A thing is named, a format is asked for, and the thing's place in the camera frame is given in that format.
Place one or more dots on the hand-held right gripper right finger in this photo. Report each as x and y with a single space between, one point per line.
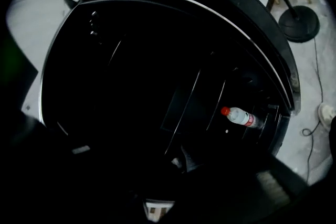
274 186

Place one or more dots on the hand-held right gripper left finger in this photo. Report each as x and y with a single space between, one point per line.
47 165

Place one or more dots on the person's white shoe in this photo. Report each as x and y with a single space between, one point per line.
325 112

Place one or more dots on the clear bottle with red cap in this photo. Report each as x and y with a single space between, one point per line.
240 116

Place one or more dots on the glass fridge shelf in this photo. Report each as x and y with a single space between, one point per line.
181 112
216 105

